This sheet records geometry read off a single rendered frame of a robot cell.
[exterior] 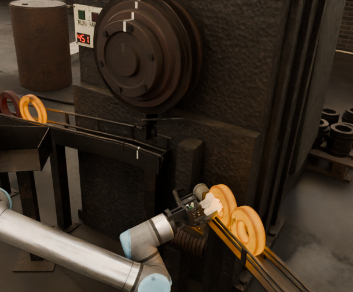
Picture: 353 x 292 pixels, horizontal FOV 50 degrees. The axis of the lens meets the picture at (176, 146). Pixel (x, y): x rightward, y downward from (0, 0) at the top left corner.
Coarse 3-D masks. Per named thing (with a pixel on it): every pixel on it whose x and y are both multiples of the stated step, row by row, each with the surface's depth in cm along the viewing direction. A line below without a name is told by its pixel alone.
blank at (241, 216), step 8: (240, 208) 118; (248, 208) 117; (232, 216) 123; (240, 216) 118; (248, 216) 114; (256, 216) 114; (232, 224) 124; (240, 224) 121; (248, 224) 114; (256, 224) 112; (240, 232) 121; (248, 232) 115; (256, 232) 111; (264, 232) 112; (240, 240) 120; (248, 240) 116; (256, 240) 111; (264, 240) 112; (248, 248) 116; (256, 248) 112
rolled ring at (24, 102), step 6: (24, 96) 198; (30, 96) 196; (24, 102) 200; (30, 102) 197; (36, 102) 194; (24, 108) 203; (36, 108) 196; (42, 108) 196; (24, 114) 204; (42, 114) 196; (42, 120) 197
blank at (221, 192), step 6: (216, 186) 130; (222, 186) 130; (216, 192) 131; (222, 192) 127; (228, 192) 127; (216, 198) 132; (222, 198) 127; (228, 198) 125; (234, 198) 126; (222, 204) 128; (228, 204) 125; (234, 204) 125; (222, 210) 135; (228, 210) 125; (222, 216) 129; (228, 216) 125; (228, 222) 126
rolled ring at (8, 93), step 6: (0, 96) 210; (6, 96) 206; (12, 96) 204; (18, 96) 206; (0, 102) 212; (6, 102) 214; (18, 102) 204; (0, 108) 214; (6, 108) 215; (18, 108) 204; (6, 114) 213; (12, 114) 215; (18, 114) 206
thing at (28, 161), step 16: (0, 128) 176; (16, 128) 176; (32, 128) 177; (48, 128) 177; (0, 144) 180; (16, 144) 180; (32, 144) 181; (48, 144) 175; (0, 160) 173; (16, 160) 172; (32, 160) 172; (32, 176) 178; (32, 192) 179; (32, 208) 182; (32, 256) 196
